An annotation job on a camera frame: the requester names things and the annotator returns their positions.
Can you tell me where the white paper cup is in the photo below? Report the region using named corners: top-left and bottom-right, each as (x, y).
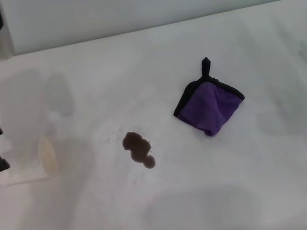
top-left (0, 134), bottom-right (59, 186)

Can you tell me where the purple rag with black trim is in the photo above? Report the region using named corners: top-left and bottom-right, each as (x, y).
top-left (167, 53), bottom-right (249, 142)

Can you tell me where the dark brown liquid stain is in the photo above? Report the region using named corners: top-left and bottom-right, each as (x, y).
top-left (121, 129), bottom-right (157, 173)

